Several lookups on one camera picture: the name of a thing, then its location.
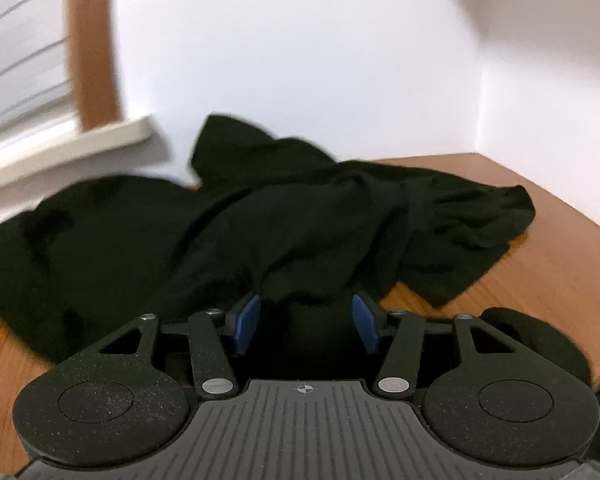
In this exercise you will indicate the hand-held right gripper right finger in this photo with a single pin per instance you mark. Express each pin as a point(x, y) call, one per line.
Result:
point(365, 325)

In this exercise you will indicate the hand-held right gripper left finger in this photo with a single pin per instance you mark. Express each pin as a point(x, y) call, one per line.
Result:
point(247, 325)

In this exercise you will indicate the black pants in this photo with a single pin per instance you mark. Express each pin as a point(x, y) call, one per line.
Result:
point(240, 230)

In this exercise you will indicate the cream window sill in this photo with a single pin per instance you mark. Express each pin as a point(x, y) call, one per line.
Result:
point(70, 147)

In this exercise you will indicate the grey window blind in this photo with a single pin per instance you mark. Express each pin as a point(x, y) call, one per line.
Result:
point(20, 55)

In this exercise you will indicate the wooden window frame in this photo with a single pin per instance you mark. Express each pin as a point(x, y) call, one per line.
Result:
point(92, 45)

